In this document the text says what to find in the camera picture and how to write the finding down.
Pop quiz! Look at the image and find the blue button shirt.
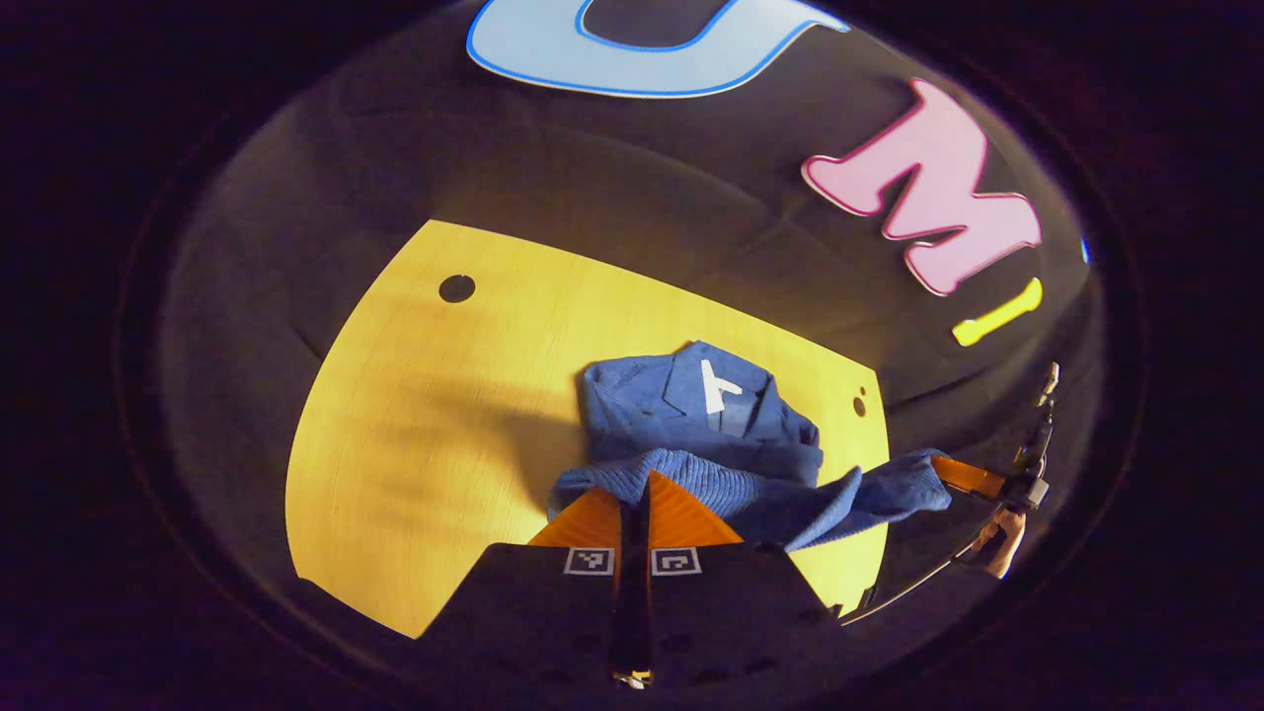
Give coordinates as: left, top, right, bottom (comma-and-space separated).
547, 341, 955, 553

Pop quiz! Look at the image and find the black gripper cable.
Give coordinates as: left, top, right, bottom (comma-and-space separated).
839, 538, 990, 626

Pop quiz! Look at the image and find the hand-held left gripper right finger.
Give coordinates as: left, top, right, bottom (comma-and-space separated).
635, 470, 850, 689

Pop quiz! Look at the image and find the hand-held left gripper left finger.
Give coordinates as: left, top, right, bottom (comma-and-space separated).
420, 484, 638, 688

